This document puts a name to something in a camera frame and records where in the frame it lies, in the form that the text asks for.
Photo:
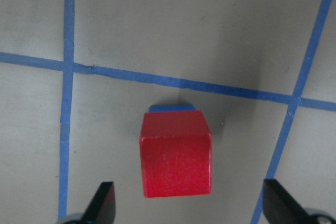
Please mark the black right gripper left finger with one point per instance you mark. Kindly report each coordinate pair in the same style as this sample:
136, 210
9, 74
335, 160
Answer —
102, 206

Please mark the blue wooden block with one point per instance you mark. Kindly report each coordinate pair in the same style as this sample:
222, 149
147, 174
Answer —
171, 108

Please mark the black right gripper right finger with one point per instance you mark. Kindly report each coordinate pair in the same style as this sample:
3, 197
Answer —
279, 206

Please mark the red wooden block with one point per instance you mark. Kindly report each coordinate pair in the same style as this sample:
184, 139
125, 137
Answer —
175, 154

